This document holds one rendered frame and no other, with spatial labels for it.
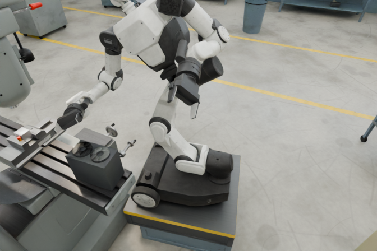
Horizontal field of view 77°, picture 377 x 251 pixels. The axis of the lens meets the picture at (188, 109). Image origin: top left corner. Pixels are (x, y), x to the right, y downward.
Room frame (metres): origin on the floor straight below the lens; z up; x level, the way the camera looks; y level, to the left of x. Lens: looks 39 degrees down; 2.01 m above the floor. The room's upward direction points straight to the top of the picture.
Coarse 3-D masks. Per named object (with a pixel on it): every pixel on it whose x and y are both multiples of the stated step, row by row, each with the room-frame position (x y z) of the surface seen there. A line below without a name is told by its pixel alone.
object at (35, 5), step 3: (33, 3) 1.09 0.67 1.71; (36, 3) 1.10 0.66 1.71; (39, 3) 1.10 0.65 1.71; (30, 6) 1.07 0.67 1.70; (33, 6) 1.07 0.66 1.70; (36, 6) 1.09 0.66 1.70; (39, 6) 1.10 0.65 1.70; (21, 9) 1.03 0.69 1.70; (24, 9) 1.04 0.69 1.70; (27, 9) 1.05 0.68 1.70; (30, 9) 1.07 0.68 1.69; (33, 9) 1.07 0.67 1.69; (12, 12) 0.99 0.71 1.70; (15, 12) 1.00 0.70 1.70; (18, 12) 1.01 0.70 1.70
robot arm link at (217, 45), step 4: (216, 32) 1.05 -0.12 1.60; (208, 36) 1.07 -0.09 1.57; (212, 36) 1.05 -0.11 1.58; (216, 36) 1.04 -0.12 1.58; (200, 40) 1.09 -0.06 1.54; (208, 40) 1.05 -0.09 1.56; (212, 40) 1.01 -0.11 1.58; (216, 40) 1.04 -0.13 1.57; (220, 40) 1.03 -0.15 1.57; (212, 44) 0.97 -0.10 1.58; (216, 44) 0.99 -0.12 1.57; (220, 44) 1.02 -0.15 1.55; (224, 44) 1.05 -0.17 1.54; (212, 48) 0.95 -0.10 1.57; (216, 48) 0.97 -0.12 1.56; (220, 48) 1.02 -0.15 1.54; (216, 52) 0.97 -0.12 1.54; (212, 56) 0.96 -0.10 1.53
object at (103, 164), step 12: (84, 144) 0.80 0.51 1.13; (96, 144) 0.82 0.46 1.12; (72, 156) 0.74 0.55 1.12; (84, 156) 0.74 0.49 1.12; (96, 156) 0.73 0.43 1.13; (108, 156) 0.73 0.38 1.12; (72, 168) 0.73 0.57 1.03; (84, 168) 0.71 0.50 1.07; (96, 168) 0.68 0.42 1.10; (108, 168) 0.69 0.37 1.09; (120, 168) 0.76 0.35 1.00; (84, 180) 0.72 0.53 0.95; (96, 180) 0.69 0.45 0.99; (108, 180) 0.67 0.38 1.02
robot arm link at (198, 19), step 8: (200, 8) 1.08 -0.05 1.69; (192, 16) 1.05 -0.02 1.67; (200, 16) 1.06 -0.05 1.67; (208, 16) 1.09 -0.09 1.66; (192, 24) 1.06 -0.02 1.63; (200, 24) 1.05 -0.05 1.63; (208, 24) 1.06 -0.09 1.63; (216, 24) 1.08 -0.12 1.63; (200, 32) 1.06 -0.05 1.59; (208, 32) 1.06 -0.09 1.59; (224, 32) 1.06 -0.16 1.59; (224, 40) 1.03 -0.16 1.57
